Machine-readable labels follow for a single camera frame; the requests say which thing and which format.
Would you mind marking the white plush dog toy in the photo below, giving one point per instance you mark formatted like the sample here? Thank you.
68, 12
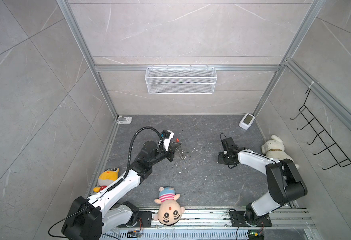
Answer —
274, 148

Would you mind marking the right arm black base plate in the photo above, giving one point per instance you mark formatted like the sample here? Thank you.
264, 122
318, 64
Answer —
248, 219

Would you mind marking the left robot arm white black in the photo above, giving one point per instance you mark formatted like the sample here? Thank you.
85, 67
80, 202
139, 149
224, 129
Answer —
89, 219

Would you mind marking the white wire mesh basket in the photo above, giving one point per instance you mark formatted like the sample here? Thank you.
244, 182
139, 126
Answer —
180, 80

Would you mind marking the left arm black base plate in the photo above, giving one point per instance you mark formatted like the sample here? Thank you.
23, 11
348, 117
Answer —
139, 219

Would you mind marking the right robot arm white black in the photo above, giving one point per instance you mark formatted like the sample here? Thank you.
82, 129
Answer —
285, 183

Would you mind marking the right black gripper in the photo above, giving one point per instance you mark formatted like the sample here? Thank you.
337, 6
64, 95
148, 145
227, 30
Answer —
220, 160

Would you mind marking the plush doll striped hat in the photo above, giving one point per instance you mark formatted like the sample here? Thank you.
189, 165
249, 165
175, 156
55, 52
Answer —
170, 212

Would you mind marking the metal keyring holder red handle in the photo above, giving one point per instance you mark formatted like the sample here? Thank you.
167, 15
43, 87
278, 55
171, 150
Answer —
181, 152

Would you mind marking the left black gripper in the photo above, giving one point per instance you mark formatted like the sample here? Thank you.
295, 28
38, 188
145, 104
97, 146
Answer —
171, 151

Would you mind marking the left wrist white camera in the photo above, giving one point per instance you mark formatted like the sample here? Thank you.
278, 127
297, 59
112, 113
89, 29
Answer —
166, 137

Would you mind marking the black wire hook rack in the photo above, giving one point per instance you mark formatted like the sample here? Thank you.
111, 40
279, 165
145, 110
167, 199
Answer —
330, 146

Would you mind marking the white wall socket box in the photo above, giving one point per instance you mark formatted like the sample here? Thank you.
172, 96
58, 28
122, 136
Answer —
124, 120

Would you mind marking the yellow red plush toy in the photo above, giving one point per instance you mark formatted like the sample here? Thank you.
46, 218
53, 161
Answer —
106, 178

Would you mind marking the white digital clock device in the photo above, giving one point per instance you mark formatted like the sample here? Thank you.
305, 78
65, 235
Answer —
246, 121

